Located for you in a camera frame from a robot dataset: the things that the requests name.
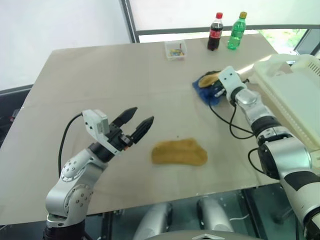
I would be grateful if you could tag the green bottle with yellow cap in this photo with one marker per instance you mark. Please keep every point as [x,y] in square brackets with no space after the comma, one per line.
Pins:
[236,32]

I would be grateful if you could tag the cola bottle with red cap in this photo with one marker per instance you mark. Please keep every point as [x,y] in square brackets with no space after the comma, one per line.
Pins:
[215,32]

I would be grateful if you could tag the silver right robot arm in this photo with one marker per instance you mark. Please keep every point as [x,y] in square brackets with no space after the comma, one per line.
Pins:
[280,155]

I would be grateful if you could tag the blue sock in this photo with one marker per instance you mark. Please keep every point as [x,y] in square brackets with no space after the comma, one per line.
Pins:
[203,93]

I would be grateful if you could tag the small colourful pieces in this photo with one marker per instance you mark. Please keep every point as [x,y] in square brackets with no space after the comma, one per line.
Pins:
[176,52]

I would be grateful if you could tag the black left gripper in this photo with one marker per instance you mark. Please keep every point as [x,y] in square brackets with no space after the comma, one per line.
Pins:
[117,138]

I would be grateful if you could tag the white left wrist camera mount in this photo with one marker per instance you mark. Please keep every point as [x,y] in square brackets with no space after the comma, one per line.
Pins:
[98,126]

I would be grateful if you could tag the silver rounded robot leg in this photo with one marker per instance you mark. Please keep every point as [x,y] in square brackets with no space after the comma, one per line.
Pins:
[153,221]
[215,215]

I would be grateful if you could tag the black equipment beside table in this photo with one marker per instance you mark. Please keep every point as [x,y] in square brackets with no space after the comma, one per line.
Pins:
[11,112]

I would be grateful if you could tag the grey robot torso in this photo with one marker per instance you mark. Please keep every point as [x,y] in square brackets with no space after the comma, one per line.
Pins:
[205,235]

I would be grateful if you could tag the flat mustard yellow sock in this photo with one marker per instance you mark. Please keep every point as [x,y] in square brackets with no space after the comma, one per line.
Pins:
[178,152]

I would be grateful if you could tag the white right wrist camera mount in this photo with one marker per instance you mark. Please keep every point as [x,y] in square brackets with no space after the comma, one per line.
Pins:
[231,80]

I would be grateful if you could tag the mustard yellow sock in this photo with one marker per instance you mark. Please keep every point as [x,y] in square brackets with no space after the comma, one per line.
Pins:
[178,152]
[208,80]

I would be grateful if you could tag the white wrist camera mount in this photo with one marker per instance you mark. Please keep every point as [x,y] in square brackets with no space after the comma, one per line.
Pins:
[231,80]
[98,126]

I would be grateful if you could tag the clear plastic box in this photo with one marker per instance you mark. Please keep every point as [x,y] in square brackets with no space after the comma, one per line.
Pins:
[175,51]

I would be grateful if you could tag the grey ribbed vertical pole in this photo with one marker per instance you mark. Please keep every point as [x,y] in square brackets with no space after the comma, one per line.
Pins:
[129,20]

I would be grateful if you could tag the white plastic basket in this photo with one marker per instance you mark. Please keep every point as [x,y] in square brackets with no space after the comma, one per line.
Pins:
[287,100]

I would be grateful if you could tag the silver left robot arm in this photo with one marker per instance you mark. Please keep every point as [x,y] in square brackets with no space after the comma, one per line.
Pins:
[72,175]

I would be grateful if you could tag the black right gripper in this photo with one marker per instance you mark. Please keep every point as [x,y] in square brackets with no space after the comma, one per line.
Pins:
[218,90]

